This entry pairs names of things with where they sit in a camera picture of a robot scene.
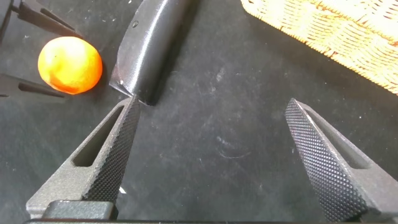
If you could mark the black glasses case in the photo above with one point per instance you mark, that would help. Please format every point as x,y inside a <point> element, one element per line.
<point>146,53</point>

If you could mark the mandarin orange with green stem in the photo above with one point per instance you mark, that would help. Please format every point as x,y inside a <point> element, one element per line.
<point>70,65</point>

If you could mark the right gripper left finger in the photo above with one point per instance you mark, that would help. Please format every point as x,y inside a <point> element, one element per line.
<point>62,183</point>

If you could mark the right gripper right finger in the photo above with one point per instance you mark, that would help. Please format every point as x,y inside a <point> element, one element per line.
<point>329,174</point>

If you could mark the wicker basket holding food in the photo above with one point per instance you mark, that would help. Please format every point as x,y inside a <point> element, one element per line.
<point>342,31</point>

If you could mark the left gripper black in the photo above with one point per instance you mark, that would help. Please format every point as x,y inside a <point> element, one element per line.
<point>5,18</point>

